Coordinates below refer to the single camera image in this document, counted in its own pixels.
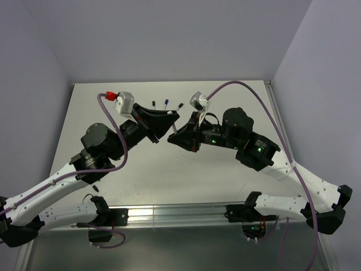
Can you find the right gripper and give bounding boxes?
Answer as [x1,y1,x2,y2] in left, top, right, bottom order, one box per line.
[168,110,241,151]

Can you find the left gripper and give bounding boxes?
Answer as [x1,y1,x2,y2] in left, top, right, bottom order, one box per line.
[108,103,180,161]

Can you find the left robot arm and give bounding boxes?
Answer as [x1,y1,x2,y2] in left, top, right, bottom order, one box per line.
[1,103,179,247]

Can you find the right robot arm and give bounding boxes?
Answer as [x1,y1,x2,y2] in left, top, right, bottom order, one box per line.
[168,107,353,235]

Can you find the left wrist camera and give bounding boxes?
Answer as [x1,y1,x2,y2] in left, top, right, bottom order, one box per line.
[105,91,134,118]

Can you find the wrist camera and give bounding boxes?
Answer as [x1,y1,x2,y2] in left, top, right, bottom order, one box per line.
[190,91,210,126]
[105,91,134,118]

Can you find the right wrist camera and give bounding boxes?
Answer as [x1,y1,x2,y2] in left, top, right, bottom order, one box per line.
[190,91,210,126]

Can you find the aluminium side rail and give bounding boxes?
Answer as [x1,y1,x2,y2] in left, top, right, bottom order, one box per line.
[263,80,296,163]

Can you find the aluminium front rail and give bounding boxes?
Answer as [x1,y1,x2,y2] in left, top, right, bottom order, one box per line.
[27,199,324,229]

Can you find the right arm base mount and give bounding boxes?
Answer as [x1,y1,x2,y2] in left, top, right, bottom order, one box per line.
[224,204,267,241]

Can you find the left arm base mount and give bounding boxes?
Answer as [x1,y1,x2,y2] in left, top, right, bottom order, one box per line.
[76,208,129,247]

